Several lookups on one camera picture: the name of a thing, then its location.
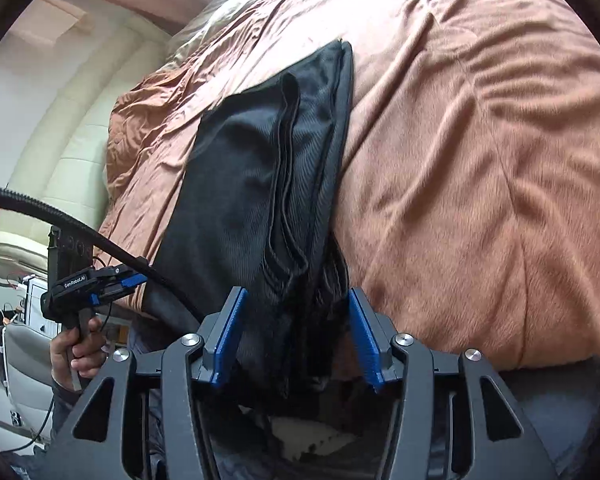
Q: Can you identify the black garment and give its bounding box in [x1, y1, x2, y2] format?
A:
[143, 41, 353, 410]

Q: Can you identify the dark grey sleeve forearm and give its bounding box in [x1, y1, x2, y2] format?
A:
[52, 375, 82, 439]

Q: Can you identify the person's left hand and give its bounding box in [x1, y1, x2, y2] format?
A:
[50, 316, 107, 391]

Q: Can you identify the white bedside cabinet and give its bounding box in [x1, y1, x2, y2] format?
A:
[2, 274, 60, 339]

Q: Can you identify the cream leather headboard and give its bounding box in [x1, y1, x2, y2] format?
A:
[0, 14, 168, 276]

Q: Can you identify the brown bed quilt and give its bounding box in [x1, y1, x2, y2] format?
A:
[100, 0, 600, 370]

